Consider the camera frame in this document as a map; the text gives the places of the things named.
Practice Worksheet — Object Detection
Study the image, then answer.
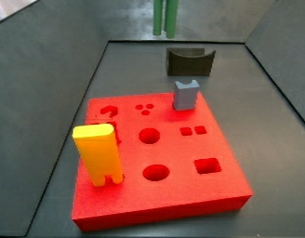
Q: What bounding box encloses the black curved fixture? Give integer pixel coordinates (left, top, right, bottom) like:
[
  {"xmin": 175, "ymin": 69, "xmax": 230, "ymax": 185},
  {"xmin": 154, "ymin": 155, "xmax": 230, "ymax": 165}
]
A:
[{"xmin": 166, "ymin": 47, "xmax": 215, "ymax": 76}]

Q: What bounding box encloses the blue grey peg block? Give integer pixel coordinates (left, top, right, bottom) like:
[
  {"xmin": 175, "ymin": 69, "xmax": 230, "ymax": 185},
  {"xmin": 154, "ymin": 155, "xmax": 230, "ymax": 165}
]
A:
[{"xmin": 173, "ymin": 80, "xmax": 199, "ymax": 111}]

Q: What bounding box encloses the red block with holes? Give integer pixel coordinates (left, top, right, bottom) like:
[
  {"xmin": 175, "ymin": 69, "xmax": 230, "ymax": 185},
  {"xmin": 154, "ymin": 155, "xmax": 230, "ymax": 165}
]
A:
[{"xmin": 71, "ymin": 93, "xmax": 253, "ymax": 231}]

